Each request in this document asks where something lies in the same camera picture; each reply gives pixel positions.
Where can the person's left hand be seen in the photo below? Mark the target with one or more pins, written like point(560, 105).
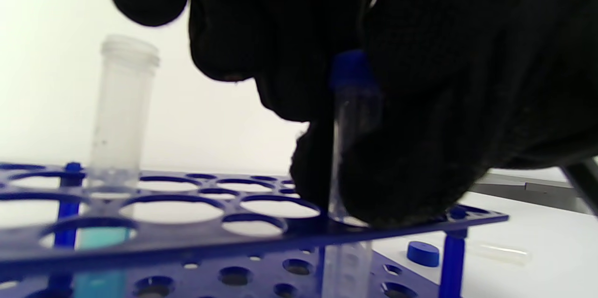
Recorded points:
point(467, 55)

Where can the clear plastic test tube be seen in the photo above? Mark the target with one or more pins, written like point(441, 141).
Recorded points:
point(357, 111)
point(121, 116)

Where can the clear plastic transfer pipette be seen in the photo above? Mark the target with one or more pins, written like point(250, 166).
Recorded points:
point(500, 253)

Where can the blue plastic test tube rack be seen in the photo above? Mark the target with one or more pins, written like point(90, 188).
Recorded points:
point(261, 246)

